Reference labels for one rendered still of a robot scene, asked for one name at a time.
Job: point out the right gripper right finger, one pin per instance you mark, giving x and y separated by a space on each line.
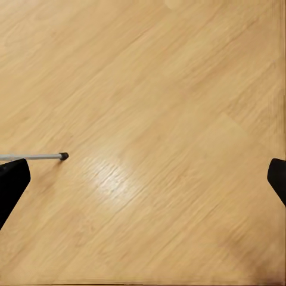
277 177

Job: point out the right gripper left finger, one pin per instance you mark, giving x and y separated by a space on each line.
14 178

